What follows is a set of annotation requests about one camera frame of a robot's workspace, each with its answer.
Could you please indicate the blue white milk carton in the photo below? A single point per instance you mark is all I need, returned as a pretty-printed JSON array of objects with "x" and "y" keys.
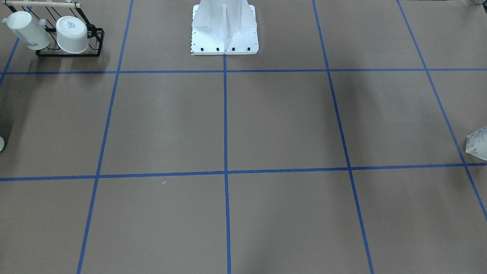
[{"x": 476, "y": 143}]

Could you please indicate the white mug with handle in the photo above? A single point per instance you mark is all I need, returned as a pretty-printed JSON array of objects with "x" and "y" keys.
[{"x": 2, "y": 143}]

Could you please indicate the white cup in rack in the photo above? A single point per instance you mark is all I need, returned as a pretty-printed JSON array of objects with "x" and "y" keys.
[{"x": 71, "y": 35}]

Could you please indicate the white mug in rack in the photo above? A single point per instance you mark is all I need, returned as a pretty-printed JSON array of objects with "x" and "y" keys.
[{"x": 28, "y": 30}]

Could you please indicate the white camera pillar base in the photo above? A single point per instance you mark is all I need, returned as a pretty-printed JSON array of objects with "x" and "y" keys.
[{"x": 224, "y": 27}]

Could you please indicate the black wire cup rack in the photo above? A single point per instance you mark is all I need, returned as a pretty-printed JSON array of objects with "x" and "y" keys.
[{"x": 53, "y": 29}]

